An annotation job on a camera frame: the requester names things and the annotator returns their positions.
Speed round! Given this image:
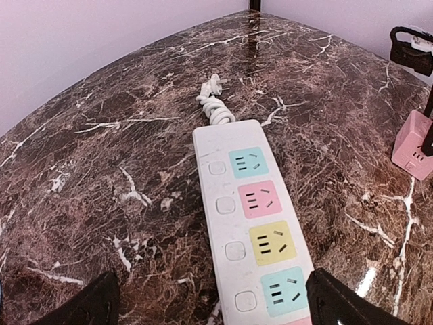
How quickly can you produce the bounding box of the pink cube socket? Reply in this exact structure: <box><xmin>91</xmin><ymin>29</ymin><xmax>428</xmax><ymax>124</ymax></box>
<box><xmin>392</xmin><ymin>110</ymin><xmax>432</xmax><ymax>181</ymax></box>

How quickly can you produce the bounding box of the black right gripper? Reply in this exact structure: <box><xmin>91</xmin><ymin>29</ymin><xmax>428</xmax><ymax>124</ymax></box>
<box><xmin>390</xmin><ymin>26</ymin><xmax>433</xmax><ymax>154</ymax></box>

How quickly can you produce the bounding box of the right black frame post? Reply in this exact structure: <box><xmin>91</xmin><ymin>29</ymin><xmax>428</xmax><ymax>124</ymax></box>
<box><xmin>249</xmin><ymin>0</ymin><xmax>262</xmax><ymax>12</ymax></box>

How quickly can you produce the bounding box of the white multicolour power strip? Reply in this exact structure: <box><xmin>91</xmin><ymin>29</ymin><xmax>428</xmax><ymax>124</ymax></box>
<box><xmin>193</xmin><ymin>120</ymin><xmax>313</xmax><ymax>324</ymax></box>

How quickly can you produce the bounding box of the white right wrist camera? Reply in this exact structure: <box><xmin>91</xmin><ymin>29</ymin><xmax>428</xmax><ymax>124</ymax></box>
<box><xmin>409</xmin><ymin>25</ymin><xmax>432</xmax><ymax>53</ymax></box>

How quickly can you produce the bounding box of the white coiled power cord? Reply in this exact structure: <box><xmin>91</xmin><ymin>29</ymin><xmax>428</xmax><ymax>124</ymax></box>
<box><xmin>196</xmin><ymin>74</ymin><xmax>235</xmax><ymax>125</ymax></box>

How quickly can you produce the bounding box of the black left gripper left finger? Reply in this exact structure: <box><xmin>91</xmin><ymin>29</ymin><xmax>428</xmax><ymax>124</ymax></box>
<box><xmin>32</xmin><ymin>272</ymin><xmax>120</xmax><ymax>325</ymax></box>

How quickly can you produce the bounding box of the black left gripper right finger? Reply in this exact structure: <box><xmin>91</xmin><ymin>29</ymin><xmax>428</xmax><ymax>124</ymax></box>
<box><xmin>306</xmin><ymin>269</ymin><xmax>408</xmax><ymax>325</ymax></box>

